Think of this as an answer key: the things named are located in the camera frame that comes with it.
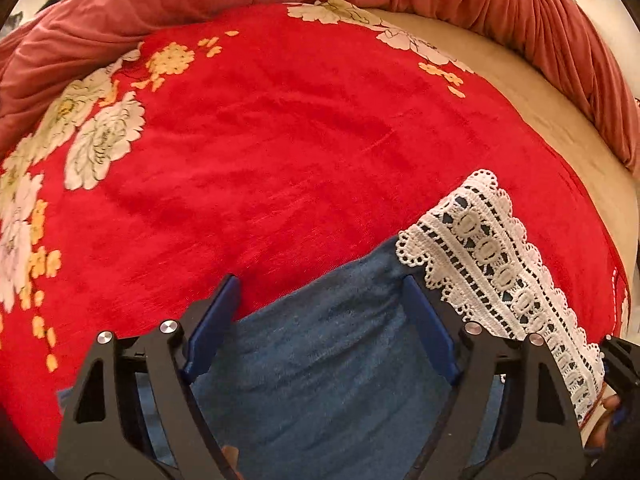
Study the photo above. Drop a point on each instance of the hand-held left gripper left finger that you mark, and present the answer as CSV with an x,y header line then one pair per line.
x,y
215,330

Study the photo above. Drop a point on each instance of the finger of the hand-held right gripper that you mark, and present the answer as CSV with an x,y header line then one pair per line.
x,y
622,365

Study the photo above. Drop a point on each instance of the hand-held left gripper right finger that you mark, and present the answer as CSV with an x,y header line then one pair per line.
x,y
430,330

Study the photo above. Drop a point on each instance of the blue denim pants lace trim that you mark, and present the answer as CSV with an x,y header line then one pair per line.
x,y
325,360

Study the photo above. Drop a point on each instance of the person's right hand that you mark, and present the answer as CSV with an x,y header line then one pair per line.
x,y
602,420

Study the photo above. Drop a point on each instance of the person's left hand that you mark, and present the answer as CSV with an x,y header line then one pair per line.
x,y
230,456

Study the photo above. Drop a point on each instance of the red floral blanket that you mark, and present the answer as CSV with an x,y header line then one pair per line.
x,y
300,135

